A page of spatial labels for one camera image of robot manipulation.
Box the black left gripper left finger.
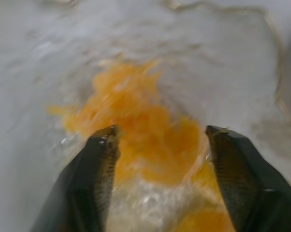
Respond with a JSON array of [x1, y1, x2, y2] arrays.
[[30, 125, 122, 232]]

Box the clear glass bowl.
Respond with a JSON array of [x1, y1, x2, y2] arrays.
[[0, 0, 291, 232]]

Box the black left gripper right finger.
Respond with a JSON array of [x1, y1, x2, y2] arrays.
[[205, 125, 291, 232]]

